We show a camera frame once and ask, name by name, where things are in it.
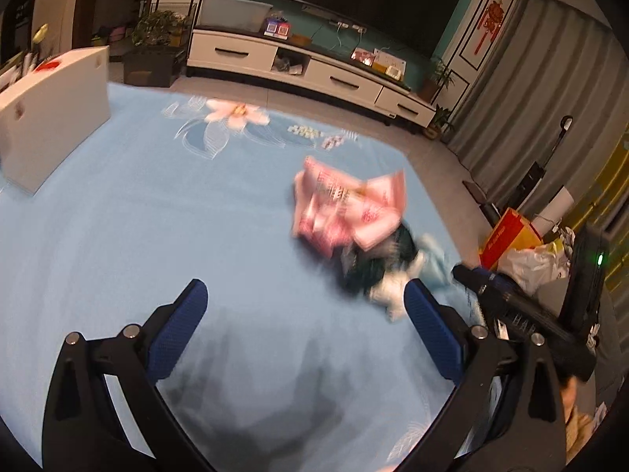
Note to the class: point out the red yellow shopping bag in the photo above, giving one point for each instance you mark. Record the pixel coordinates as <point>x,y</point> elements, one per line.
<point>513,231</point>

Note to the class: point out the light blue floral tablecloth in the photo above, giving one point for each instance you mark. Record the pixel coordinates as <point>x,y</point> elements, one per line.
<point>286,372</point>

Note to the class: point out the dark green crumpled wrapper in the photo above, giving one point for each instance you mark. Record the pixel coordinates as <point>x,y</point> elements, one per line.
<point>359,270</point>

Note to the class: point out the white plastic bag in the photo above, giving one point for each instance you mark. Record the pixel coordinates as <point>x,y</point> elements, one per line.
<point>532,267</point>
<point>389,293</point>

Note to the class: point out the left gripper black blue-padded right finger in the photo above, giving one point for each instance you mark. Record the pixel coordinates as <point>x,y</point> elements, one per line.
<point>505,412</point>

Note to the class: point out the grey curtain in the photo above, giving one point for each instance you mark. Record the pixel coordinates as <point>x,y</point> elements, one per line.
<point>551,60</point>

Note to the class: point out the potted plant on stand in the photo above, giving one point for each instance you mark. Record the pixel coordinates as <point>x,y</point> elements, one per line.
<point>159,49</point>

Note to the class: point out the upright vacuum cleaner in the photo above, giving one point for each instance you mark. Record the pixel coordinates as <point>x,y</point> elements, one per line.
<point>537,171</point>

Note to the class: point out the white TV cabinet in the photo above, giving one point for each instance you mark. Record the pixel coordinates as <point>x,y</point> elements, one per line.
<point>262,58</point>

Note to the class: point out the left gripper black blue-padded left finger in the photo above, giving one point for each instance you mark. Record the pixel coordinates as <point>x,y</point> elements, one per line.
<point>81,429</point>

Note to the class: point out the person's right hand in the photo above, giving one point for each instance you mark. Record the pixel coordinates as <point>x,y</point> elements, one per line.
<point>569,392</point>

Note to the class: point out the small potted plant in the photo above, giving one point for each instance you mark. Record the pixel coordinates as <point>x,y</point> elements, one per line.
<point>439,123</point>

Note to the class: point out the white cardboard box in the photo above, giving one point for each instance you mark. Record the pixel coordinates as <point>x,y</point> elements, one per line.
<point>47,114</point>

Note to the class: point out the white rolled paper tube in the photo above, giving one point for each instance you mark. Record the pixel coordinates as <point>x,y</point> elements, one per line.
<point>552,214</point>

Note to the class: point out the light blue face mask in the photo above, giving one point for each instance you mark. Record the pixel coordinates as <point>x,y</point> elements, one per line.
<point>436,270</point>

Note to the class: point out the pink plastic wrapper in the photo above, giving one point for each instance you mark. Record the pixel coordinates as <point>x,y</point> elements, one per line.
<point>334,209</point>

